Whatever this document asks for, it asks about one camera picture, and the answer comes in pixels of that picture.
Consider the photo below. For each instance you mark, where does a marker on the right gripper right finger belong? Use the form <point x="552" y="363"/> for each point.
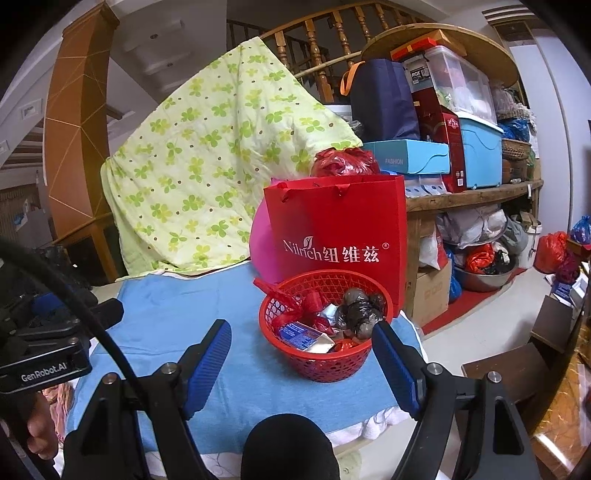
<point x="411" y="379"/>

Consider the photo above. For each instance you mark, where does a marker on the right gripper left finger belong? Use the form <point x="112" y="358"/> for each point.
<point x="200" y="366"/>

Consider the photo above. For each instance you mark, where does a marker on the grey black plastic bag wad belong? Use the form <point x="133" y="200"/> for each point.
<point x="359" y="312"/>

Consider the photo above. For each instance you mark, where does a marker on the white tissue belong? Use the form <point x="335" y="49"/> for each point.
<point x="329" y="313"/>

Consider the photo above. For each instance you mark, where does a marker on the red plastic mesh basket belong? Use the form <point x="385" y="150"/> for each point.
<point x="349" y="354"/>

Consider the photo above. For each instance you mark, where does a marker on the blue white carton box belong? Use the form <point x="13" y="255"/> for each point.
<point x="306" y="339"/>

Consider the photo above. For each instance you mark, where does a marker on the person's left hand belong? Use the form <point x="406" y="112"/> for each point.
<point x="42" y="439"/>

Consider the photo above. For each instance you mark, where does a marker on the cardboard box under shelf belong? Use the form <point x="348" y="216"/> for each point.
<point x="431" y="294"/>

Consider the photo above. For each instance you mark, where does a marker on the metal basin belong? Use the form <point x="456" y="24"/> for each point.
<point x="483" y="283"/>

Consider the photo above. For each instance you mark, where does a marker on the black knee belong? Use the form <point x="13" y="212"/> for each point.
<point x="288" y="446"/>

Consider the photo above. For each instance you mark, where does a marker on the magenta pillow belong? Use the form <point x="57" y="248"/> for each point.
<point x="262" y="250"/>

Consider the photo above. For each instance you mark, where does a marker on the red Nilrich shopping bag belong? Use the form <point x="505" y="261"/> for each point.
<point x="356" y="223"/>

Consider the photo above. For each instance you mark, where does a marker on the wooden shelf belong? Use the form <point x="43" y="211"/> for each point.
<point x="465" y="218"/>

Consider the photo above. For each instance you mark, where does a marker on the green clover quilt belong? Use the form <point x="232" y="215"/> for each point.
<point x="185" y="185"/>

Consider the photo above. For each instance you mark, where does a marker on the red plastic bag on floor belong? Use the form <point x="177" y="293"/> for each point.
<point x="551" y="252"/>

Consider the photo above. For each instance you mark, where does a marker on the light blue shoe box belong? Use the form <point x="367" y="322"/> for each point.
<point x="411" y="157"/>

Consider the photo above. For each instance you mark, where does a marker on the red crumpled plastic bag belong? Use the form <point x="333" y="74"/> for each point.
<point x="347" y="162"/>

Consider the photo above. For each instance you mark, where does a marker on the orange wooden column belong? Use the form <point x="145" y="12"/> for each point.
<point x="75" y="134"/>

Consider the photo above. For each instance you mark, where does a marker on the blue plastic storage bin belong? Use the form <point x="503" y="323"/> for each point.
<point x="482" y="144"/>

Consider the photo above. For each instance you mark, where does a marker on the dark red gift box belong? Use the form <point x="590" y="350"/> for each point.
<point x="439" y="124"/>

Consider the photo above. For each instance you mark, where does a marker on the navy tote bag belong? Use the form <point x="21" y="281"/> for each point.
<point x="381" y="100"/>

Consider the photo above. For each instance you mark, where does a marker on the clear plastic storage box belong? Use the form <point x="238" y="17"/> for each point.
<point x="459" y="85"/>

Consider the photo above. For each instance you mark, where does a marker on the wooden stair railing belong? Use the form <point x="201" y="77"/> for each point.
<point x="317" y="40"/>

